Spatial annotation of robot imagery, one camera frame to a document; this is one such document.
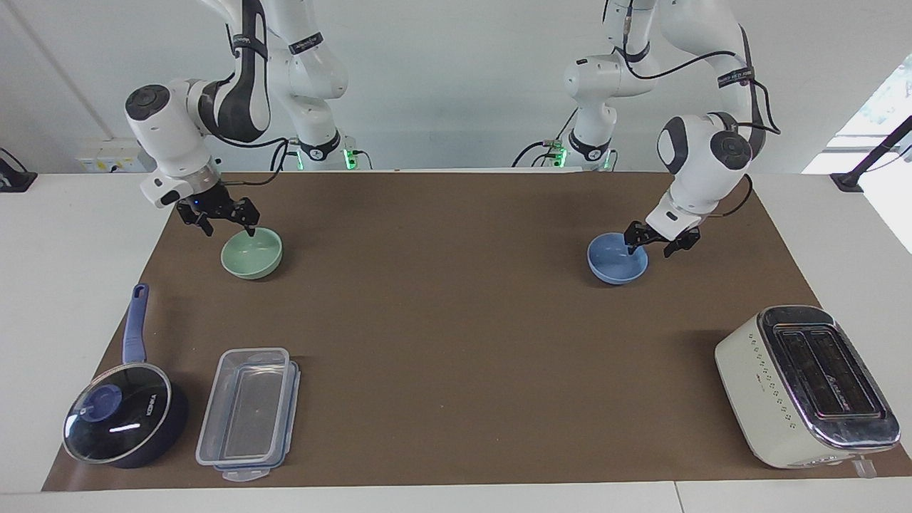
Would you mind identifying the blue bowl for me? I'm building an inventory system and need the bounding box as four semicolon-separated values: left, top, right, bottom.
586;232;649;286

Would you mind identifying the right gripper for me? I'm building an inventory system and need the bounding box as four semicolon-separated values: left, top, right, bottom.
176;179;261;238

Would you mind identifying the clear plastic container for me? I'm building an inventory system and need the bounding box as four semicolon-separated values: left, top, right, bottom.
195;348;292;468

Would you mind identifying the white wall socket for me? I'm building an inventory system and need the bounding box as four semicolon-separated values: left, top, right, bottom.
74;138;148;174

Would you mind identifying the glass pan lid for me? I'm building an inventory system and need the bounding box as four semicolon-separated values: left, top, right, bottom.
63;363;174;465

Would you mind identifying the black stand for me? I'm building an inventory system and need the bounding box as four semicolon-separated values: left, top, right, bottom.
0;147;38;194
829;114;912;194

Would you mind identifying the blue-rimmed container lid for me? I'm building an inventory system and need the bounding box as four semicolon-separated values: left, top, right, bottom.
212;360;301;482

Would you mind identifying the cream toaster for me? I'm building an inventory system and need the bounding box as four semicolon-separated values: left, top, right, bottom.
715;305;902;477

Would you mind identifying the green bowl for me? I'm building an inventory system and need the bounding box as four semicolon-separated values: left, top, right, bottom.
221;227;284;280

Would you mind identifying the black cable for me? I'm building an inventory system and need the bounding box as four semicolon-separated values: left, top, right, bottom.
611;0;742;81
511;107;579;169
737;25;782;137
212;132;291;188
702;174;755;217

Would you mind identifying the dark blue saucepan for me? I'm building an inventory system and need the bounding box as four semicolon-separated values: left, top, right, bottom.
62;284;190;470

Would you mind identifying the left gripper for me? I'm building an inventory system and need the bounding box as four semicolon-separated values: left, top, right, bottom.
623;221;702;259

